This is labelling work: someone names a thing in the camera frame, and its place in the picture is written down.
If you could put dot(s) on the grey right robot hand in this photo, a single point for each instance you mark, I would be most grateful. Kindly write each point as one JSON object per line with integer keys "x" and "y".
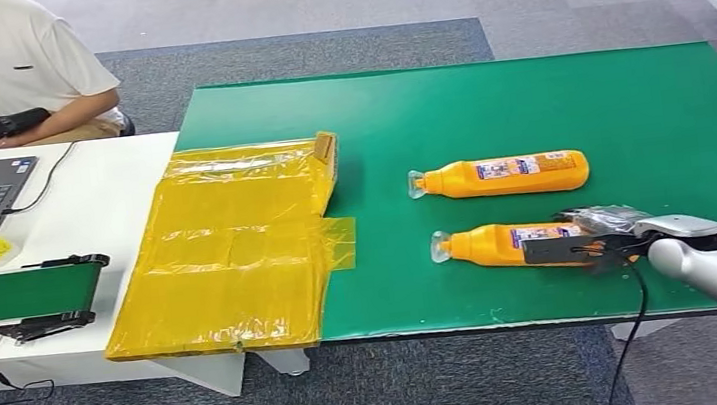
{"x": 607, "y": 218}

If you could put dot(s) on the orange bottle with clear cap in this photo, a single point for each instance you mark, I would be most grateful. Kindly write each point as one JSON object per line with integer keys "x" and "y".
{"x": 483, "y": 248}
{"x": 516, "y": 181}

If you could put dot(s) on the person's left forearm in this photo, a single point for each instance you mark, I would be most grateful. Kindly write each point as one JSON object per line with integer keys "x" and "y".
{"x": 83, "y": 115}

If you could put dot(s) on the green covered table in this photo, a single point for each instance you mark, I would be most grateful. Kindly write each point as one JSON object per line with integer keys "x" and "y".
{"x": 455, "y": 111}

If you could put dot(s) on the green conveyor belt unit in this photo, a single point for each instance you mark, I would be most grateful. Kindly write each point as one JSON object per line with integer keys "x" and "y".
{"x": 15, "y": 293}

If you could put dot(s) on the person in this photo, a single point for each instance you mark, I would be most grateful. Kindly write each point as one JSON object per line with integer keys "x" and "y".
{"x": 4, "y": 58}

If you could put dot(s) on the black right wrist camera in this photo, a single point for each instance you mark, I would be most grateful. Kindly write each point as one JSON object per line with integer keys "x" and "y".
{"x": 557, "y": 251}

